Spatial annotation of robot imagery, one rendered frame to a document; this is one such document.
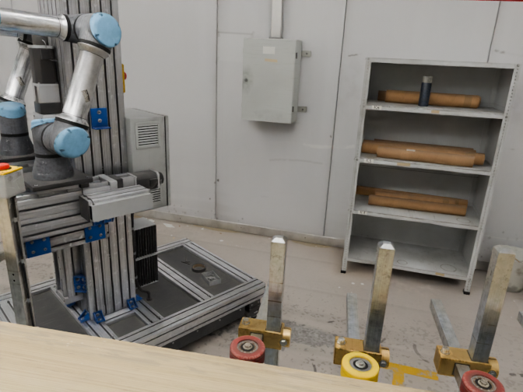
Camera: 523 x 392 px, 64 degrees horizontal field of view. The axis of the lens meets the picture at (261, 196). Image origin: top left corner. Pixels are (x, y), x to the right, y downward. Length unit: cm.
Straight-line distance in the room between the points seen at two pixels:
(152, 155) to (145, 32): 192
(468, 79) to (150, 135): 225
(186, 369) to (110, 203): 97
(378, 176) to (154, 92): 203
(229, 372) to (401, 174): 269
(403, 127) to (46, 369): 287
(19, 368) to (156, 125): 135
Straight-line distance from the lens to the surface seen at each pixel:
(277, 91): 320
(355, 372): 97
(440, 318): 132
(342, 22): 336
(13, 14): 173
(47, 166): 179
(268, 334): 113
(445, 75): 334
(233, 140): 360
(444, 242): 363
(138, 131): 206
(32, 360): 106
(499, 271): 107
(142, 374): 96
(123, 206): 180
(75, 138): 165
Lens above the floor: 153
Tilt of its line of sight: 19 degrees down
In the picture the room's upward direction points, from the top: 3 degrees clockwise
